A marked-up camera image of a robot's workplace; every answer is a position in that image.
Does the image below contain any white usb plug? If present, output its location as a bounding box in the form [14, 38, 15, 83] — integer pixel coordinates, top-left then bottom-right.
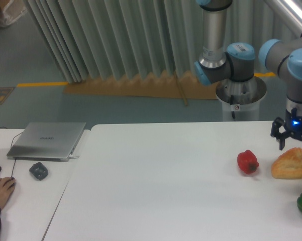
[69, 155, 80, 159]

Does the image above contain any red bell pepper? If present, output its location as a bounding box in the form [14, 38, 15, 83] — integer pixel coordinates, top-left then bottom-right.
[237, 150, 259, 174]

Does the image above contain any person's bare hand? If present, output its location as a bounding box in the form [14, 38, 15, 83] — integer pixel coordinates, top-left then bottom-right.
[0, 177, 17, 209]

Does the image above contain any pale green pleated curtain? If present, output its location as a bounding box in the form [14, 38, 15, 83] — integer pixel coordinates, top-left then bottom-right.
[23, 0, 302, 83]

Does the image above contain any silver closed laptop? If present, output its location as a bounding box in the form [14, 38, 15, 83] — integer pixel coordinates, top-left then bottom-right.
[7, 122, 86, 161]

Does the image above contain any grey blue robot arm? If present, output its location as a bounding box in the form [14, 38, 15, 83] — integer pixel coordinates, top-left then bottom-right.
[194, 1, 302, 149]

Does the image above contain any golden triangular pastry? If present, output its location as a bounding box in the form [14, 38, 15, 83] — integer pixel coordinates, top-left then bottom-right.
[271, 148, 302, 180]

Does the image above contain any black pedestal cable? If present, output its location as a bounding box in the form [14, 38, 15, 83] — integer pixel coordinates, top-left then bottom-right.
[230, 94, 236, 122]

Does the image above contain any brown cardboard sheet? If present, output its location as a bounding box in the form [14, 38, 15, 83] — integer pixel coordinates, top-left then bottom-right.
[63, 71, 217, 105]

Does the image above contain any small black controller device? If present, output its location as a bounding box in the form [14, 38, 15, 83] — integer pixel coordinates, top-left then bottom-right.
[29, 162, 49, 181]

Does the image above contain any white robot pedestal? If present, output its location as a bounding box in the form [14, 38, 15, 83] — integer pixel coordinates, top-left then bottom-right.
[216, 76, 267, 122]

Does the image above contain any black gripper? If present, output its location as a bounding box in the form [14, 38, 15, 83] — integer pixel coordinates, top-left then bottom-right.
[270, 110, 302, 150]

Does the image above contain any black mouse cable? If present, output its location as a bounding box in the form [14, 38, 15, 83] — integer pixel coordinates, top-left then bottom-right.
[0, 126, 27, 179]

